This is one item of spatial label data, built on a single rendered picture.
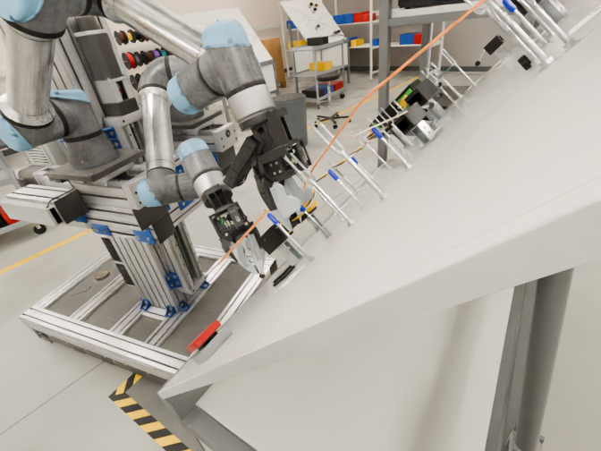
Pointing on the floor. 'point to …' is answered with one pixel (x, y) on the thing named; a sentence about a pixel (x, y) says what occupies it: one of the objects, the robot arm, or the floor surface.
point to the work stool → (329, 96)
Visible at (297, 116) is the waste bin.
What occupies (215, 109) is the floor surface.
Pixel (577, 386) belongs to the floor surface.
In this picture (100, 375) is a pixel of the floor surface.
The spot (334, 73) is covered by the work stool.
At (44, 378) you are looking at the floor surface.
